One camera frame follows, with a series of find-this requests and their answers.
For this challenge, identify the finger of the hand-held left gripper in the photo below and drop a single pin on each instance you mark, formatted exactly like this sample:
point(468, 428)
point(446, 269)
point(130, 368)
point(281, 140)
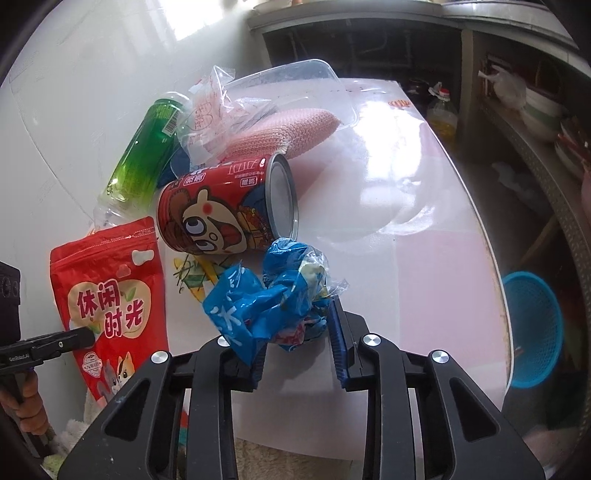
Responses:
point(69, 340)

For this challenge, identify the concrete kitchen counter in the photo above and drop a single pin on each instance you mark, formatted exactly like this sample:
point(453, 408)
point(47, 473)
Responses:
point(415, 14)

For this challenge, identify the white crumpled paper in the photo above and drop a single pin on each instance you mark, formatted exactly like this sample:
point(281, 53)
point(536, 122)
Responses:
point(508, 175)

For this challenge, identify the blue plastic wrapper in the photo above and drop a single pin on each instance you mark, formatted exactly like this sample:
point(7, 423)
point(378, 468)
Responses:
point(244, 300)

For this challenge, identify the stack of white bowls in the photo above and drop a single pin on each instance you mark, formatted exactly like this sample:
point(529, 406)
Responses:
point(540, 115)

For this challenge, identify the pink knitted cloth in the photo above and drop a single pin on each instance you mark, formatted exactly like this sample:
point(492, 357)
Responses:
point(295, 129)

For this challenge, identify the red cartoon print can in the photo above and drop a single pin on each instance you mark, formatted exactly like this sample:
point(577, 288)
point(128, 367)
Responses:
point(207, 203)

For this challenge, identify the dark blue wrapper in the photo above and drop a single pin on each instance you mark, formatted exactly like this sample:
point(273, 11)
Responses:
point(178, 168)

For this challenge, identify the blue plastic basket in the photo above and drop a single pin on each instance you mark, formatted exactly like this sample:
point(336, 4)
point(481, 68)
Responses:
point(531, 323)

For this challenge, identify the clear plastic container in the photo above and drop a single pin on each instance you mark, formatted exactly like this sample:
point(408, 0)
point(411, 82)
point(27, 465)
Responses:
point(318, 78)

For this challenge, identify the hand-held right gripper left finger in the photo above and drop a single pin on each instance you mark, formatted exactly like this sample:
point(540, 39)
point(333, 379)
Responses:
point(257, 374)

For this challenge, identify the red snack pouch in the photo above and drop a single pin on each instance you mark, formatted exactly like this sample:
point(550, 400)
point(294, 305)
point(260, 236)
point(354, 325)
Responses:
point(111, 277)

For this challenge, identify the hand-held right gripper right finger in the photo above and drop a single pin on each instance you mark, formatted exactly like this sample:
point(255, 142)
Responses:
point(338, 341)

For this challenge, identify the clear plastic bag red print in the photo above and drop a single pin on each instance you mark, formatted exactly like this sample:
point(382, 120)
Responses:
point(207, 110)

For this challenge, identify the white plastic bag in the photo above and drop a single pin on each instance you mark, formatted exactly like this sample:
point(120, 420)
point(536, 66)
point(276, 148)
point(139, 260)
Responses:
point(508, 87)

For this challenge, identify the yellow oil bottle red cap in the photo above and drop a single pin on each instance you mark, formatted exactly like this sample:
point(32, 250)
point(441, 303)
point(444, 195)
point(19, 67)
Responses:
point(443, 120)

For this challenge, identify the green plastic bottle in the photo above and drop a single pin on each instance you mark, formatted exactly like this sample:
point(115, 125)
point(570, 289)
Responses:
point(138, 157)

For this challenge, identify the stack of plates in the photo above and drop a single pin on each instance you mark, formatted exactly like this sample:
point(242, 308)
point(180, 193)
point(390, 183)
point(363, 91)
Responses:
point(572, 147)

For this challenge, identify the person's left hand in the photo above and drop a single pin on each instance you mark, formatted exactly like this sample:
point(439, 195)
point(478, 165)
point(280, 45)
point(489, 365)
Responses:
point(30, 392)

